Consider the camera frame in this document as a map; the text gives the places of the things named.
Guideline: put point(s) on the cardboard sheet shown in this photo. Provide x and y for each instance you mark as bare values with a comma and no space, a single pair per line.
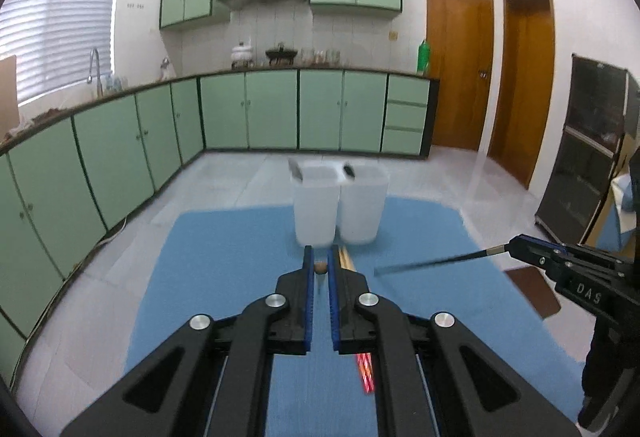
7,92

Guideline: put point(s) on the black stove with wok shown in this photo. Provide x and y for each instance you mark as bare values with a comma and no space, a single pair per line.
280,54

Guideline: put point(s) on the row of glass jars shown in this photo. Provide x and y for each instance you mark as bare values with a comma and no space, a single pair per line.
320,58

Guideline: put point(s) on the black chopstick with silver tip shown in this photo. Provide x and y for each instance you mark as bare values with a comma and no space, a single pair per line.
440,261

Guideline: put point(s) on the dark glass cabinet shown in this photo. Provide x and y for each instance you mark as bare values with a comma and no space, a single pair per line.
580,152

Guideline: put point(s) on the white window blinds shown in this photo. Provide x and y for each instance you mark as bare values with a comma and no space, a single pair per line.
65,17

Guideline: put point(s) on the green base cabinet run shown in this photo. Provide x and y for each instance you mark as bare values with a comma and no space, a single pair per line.
270,109

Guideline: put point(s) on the wooden door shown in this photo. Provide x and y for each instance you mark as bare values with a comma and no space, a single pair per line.
457,67
525,92

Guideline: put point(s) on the white pot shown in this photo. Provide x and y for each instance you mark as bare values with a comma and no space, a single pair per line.
242,53

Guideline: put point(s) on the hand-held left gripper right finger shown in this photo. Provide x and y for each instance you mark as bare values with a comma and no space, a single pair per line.
334,297

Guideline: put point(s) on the white double utensil holder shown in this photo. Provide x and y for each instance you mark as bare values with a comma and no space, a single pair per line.
315,212

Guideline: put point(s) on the metal kitchen faucet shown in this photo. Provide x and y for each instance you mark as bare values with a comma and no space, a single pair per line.
95,67

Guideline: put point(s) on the red patterned wooden chopstick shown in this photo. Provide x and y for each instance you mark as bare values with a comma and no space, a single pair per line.
350,260
320,268
345,256

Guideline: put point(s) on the blue table mat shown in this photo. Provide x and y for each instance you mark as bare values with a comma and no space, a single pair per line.
225,267

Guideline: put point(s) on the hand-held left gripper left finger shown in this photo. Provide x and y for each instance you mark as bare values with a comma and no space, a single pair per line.
309,297

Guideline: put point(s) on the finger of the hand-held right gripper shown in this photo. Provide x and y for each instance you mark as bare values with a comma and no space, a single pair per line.
540,243
527,256

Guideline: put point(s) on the green plastic bottle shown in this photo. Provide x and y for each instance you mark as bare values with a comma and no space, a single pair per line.
424,58

